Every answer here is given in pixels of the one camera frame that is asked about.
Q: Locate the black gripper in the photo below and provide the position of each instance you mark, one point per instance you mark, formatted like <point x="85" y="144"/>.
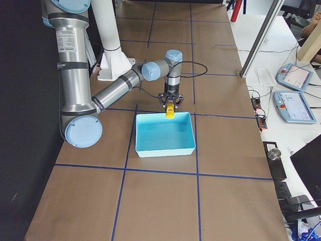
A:
<point x="171" y="90"/>

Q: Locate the yellow beetle toy car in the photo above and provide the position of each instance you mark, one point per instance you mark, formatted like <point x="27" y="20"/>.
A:
<point x="170" y="111"/>

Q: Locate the person forearm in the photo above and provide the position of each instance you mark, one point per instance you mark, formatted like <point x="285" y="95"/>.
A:
<point x="309" y="29"/>

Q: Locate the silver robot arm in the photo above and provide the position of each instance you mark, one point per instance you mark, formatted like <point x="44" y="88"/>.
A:
<point x="80" y="124"/>

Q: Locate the blue tape strip crosswise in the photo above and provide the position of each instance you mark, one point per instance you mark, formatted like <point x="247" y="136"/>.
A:
<point x="213" y="74"/>

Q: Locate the light blue plastic bin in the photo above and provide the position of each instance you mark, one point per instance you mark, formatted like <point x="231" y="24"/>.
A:
<point x="158" y="136"/>

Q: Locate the white paper sheet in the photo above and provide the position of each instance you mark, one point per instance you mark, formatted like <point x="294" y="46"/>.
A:
<point x="265" y="77"/>

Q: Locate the blue tape strip lengthwise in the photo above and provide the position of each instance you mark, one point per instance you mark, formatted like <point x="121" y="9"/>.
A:
<point x="195" y="126"/>

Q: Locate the red fire extinguisher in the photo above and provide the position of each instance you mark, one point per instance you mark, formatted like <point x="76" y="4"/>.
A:
<point x="237" y="6"/>

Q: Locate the silver metal cylinder weight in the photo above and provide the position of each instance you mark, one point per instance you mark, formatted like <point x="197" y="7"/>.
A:
<point x="274" y="154"/>

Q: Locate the lower teach pendant tablet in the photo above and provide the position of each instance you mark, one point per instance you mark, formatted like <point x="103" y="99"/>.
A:
<point x="293" y="107"/>

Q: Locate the teach pendant tablet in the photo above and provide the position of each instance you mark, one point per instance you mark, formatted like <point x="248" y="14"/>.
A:
<point x="293" y="107"/>
<point x="294" y="77"/>

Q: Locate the upper teach pendant tablet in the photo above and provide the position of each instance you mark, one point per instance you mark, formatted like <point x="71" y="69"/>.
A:
<point x="294" y="77"/>

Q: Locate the white pedestal column base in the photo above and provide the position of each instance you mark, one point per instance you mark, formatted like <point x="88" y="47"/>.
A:
<point x="114" y="62"/>

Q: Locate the aluminium frame post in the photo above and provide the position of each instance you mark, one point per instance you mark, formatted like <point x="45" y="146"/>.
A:
<point x="267" y="24"/>

